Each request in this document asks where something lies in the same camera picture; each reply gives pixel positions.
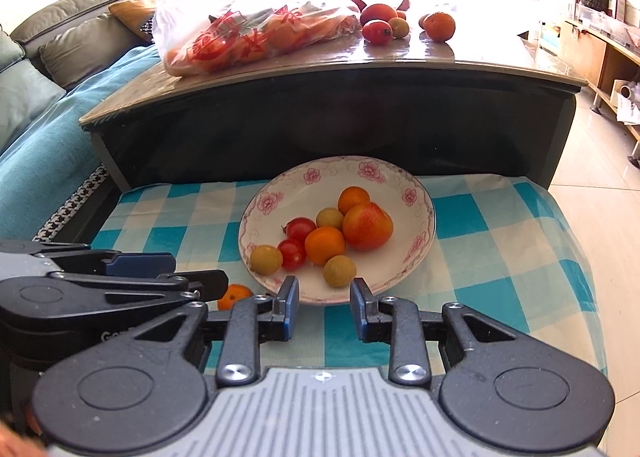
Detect round red tomato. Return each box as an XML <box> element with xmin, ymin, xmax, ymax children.
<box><xmin>362</xmin><ymin>20</ymin><xmax>392</xmax><ymax>44</ymax></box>

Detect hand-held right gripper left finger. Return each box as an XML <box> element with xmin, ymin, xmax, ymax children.
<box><xmin>132</xmin><ymin>276</ymin><xmax>302</xmax><ymax>386</ymax></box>

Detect large red tomato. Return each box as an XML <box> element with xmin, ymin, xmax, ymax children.
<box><xmin>283</xmin><ymin>217</ymin><xmax>317</xmax><ymax>244</ymax></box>

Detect dimpled orange mandarin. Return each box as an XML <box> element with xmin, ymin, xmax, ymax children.
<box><xmin>423</xmin><ymin>11</ymin><xmax>457</xmax><ymax>43</ymax></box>

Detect small orange mandarin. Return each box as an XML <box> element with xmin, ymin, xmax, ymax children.
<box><xmin>338</xmin><ymin>186</ymin><xmax>371</xmax><ymax>216</ymax></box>

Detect small red tomato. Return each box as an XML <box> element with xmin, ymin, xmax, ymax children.
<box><xmin>277</xmin><ymin>238</ymin><xmax>307</xmax><ymax>271</ymax></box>

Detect person's left hand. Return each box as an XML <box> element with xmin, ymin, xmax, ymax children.
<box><xmin>0</xmin><ymin>424</ymin><xmax>48</xmax><ymax>457</ymax></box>

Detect blue white checked cloth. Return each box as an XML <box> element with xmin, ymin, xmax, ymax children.
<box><xmin>90</xmin><ymin>174</ymin><xmax>608</xmax><ymax>378</ymax></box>

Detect red-yellow peach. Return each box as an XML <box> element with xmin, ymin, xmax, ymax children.
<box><xmin>342</xmin><ymin>202</ymin><xmax>394</xmax><ymax>252</ymax></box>

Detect blue blanket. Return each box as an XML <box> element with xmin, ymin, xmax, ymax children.
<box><xmin>0</xmin><ymin>44</ymin><xmax>166</xmax><ymax>240</ymax></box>

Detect tan longan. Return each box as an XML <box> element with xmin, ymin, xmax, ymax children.
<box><xmin>316</xmin><ymin>207</ymin><xmax>345</xmax><ymax>231</ymax></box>
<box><xmin>249</xmin><ymin>244</ymin><xmax>284</xmax><ymax>275</ymax></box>
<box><xmin>322</xmin><ymin>254</ymin><xmax>358</xmax><ymax>288</ymax></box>

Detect grey sofa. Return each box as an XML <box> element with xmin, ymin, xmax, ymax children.
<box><xmin>10</xmin><ymin>0</ymin><xmax>171</xmax><ymax>90</ymax></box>

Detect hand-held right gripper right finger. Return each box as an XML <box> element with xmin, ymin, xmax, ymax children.
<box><xmin>348</xmin><ymin>278</ymin><xmax>521</xmax><ymax>386</ymax></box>

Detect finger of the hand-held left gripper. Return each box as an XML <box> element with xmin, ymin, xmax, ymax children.
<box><xmin>0</xmin><ymin>239</ymin><xmax>177</xmax><ymax>278</ymax></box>
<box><xmin>47</xmin><ymin>269</ymin><xmax>230</xmax><ymax>303</ymax></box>

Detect big red tomato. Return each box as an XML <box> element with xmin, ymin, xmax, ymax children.
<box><xmin>360</xmin><ymin>3</ymin><xmax>398</xmax><ymax>27</ymax></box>

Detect plastic bag of mandarins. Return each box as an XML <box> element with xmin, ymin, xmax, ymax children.
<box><xmin>151</xmin><ymin>0</ymin><xmax>362</xmax><ymax>78</ymax></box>

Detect wooden shelf unit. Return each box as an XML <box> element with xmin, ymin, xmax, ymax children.
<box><xmin>537</xmin><ymin>0</ymin><xmax>640</xmax><ymax>163</ymax></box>

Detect dark coffee table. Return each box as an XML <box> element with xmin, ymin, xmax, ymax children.
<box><xmin>79</xmin><ymin>30</ymin><xmax>588</xmax><ymax>190</ymax></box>

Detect white floral plate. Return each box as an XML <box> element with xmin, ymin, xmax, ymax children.
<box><xmin>238</xmin><ymin>156</ymin><xmax>437</xmax><ymax>307</ymax></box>

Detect grey-green cushion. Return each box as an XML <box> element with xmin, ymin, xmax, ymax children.
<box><xmin>0</xmin><ymin>27</ymin><xmax>68</xmax><ymax>153</ymax></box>

